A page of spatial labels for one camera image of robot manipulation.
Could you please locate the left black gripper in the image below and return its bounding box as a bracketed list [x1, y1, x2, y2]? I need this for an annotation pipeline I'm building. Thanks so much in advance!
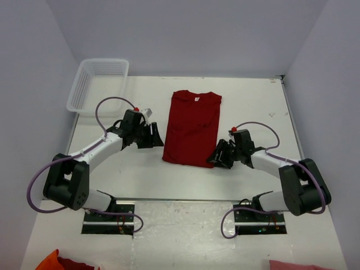
[132, 122, 163, 149]

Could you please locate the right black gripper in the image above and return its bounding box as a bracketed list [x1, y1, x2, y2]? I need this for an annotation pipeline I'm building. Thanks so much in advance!
[206, 139, 242, 170]

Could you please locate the red t shirt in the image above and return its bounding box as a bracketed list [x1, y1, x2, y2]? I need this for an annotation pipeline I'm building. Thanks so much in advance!
[162, 90, 222, 168]

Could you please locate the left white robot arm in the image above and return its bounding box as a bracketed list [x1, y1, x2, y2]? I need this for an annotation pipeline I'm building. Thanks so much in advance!
[43, 109, 164, 221]

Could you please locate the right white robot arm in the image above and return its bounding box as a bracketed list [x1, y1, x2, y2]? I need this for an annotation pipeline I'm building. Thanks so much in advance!
[207, 129, 331, 221]

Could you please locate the white plastic mesh basket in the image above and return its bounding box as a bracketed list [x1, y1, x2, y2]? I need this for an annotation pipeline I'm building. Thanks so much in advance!
[66, 58, 129, 117]

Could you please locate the pink folded cloth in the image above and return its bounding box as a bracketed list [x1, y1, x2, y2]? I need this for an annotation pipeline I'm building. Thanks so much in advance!
[269, 260, 324, 270]

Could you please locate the dark red folded cloth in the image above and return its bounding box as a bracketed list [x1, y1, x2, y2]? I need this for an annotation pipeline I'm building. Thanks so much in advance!
[57, 257, 100, 270]

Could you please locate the orange folded cloth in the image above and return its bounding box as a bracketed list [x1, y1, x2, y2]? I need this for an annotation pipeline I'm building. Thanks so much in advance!
[35, 249, 64, 270]

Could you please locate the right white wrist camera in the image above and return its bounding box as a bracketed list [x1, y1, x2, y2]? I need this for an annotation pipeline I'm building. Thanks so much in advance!
[228, 127, 239, 141]

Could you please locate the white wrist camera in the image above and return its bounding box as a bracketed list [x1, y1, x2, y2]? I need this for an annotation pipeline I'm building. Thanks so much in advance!
[228, 127, 239, 141]
[134, 107, 152, 122]

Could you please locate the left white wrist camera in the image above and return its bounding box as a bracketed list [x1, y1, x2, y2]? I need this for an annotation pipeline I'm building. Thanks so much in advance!
[134, 107, 152, 122]

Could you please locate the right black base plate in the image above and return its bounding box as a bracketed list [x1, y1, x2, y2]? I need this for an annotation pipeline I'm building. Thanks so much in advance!
[234, 210, 287, 235]

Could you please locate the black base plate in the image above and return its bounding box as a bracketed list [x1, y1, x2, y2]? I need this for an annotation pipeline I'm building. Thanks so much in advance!
[81, 212, 134, 236]
[234, 210, 287, 235]

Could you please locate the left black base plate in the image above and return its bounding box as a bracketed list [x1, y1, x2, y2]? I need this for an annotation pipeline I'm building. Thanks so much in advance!
[81, 212, 134, 236]

